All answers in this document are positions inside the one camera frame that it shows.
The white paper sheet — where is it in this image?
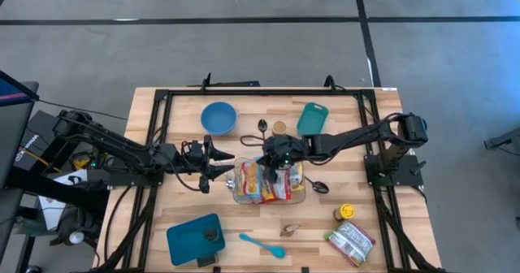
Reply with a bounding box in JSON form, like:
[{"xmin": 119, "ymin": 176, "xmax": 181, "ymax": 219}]
[{"xmin": 38, "ymin": 169, "xmax": 89, "ymax": 232}]

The jar with yellow lid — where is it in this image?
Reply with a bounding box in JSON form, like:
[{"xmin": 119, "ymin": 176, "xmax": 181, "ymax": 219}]
[{"xmin": 332, "ymin": 202, "xmax": 357, "ymax": 222}]

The dark teal plastic tray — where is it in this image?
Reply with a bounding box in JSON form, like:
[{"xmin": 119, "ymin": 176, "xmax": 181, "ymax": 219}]
[{"xmin": 166, "ymin": 212, "xmax": 227, "ymax": 267}]

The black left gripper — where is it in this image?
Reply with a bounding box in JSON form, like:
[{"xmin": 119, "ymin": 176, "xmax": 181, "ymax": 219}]
[{"xmin": 178, "ymin": 134, "xmax": 236, "ymax": 194}]

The clear plastic bin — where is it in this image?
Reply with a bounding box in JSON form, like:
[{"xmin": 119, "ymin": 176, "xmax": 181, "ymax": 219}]
[{"xmin": 230, "ymin": 156, "xmax": 306, "ymax": 206}]

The red ramen noodle packet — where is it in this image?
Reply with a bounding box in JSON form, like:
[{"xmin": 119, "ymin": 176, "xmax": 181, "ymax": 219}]
[
  {"xmin": 258, "ymin": 171, "xmax": 278, "ymax": 203},
  {"xmin": 275, "ymin": 167, "xmax": 293, "ymax": 201}
]

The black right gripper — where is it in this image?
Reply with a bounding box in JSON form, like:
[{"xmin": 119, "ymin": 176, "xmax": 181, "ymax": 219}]
[{"xmin": 259, "ymin": 134, "xmax": 312, "ymax": 184}]

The peanut butter jar tan lid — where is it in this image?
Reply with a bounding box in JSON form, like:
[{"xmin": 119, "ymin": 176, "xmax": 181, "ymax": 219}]
[{"xmin": 271, "ymin": 119, "xmax": 288, "ymax": 138}]

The blue ramen noodle packet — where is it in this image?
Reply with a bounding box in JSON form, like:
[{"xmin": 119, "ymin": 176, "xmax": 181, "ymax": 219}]
[{"xmin": 234, "ymin": 160, "xmax": 262, "ymax": 204}]

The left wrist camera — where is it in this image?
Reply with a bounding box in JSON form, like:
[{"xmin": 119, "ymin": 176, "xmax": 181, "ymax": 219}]
[{"xmin": 188, "ymin": 140, "xmax": 205, "ymax": 164}]

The small black box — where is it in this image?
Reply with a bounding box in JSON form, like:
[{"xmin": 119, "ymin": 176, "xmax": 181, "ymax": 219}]
[{"xmin": 197, "ymin": 254, "xmax": 220, "ymax": 268}]

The black computer monitor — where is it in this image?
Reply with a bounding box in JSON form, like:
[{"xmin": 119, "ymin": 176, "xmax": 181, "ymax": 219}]
[{"xmin": 0, "ymin": 70, "xmax": 41, "ymax": 191}]

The black equipment case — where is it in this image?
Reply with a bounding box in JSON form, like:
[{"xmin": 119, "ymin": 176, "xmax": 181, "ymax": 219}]
[{"xmin": 14, "ymin": 110, "xmax": 62, "ymax": 172}]

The yellow chicken ramen packet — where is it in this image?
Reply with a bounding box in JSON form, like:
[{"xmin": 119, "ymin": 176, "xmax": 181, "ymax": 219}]
[{"xmin": 288, "ymin": 162, "xmax": 306, "ymax": 193}]

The taco seasoning mix packet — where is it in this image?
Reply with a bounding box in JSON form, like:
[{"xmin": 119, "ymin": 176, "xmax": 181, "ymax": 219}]
[{"xmin": 279, "ymin": 223, "xmax": 302, "ymax": 238}]

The white green snack packet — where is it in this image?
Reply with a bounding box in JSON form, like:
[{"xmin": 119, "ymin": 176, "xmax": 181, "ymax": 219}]
[{"xmin": 323, "ymin": 219, "xmax": 377, "ymax": 268}]

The light teal plastic basket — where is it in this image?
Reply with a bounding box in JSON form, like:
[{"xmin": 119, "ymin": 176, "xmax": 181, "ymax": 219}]
[{"xmin": 296, "ymin": 102, "xmax": 329, "ymax": 137}]

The blue bowl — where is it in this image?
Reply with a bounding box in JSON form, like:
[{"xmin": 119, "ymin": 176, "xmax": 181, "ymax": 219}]
[{"xmin": 200, "ymin": 101, "xmax": 238, "ymax": 137}]

